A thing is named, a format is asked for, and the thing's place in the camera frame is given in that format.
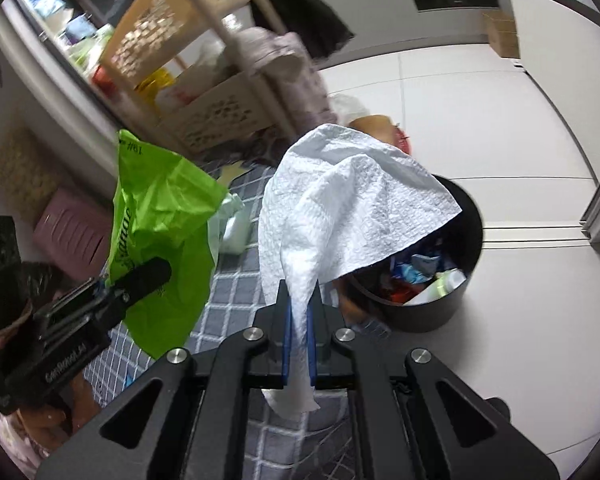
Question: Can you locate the green plastic bag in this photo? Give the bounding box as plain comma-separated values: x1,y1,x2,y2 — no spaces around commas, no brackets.
108,130,227,360

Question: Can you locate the white green plastic bottle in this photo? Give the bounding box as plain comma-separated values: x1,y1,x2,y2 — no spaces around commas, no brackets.
405,269,467,307

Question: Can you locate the white paper towel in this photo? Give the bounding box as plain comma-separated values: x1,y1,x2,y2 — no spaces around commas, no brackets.
258,124,460,419

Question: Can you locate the blue white snack bag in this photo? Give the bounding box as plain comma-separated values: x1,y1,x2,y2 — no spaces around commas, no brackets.
389,247,442,285

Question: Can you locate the black plastic bag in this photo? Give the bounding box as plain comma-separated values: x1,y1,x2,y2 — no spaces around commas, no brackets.
18,262,65,309

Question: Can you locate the black trash bin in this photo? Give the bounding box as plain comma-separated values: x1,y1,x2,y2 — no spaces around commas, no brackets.
343,177,483,333

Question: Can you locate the green white tissue pack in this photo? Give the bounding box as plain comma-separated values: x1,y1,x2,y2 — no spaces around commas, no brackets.
209,193,251,256

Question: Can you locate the grey checked tablecloth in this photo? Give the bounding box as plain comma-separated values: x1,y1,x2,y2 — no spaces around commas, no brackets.
83,165,355,479

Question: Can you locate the pink plastic stool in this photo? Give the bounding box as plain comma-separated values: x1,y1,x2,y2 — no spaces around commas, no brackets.
33,188,112,282

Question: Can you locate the beige plastic storage rack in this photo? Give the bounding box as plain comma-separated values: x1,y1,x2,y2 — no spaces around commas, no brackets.
99,0,299,158

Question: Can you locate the red plastic basket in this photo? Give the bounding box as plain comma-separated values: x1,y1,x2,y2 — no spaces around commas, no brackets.
394,126,411,155

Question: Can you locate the brown bread loaf bag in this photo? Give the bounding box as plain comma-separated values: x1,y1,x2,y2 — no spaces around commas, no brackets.
348,115,396,144

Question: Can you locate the grey cloth on rack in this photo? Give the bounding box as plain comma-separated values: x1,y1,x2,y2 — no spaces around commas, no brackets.
235,27,337,136

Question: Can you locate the cardboard box on floor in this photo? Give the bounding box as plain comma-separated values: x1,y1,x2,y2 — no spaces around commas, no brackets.
482,10,520,58

